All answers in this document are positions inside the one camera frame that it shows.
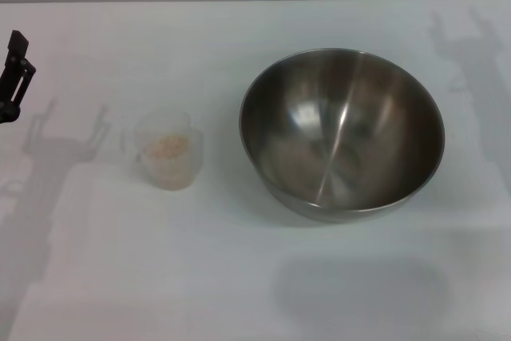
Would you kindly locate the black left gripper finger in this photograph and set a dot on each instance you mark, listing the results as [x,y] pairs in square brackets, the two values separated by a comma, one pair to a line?
[18,73]

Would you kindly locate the clear plastic measuring cup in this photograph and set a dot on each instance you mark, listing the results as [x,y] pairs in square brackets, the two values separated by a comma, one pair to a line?
[167,122]

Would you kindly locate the white rice grains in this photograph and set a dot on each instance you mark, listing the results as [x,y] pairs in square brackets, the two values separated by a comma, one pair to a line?
[167,157]

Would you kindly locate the stainless steel mixing bowl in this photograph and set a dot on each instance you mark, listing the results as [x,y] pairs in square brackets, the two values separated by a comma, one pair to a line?
[343,137]

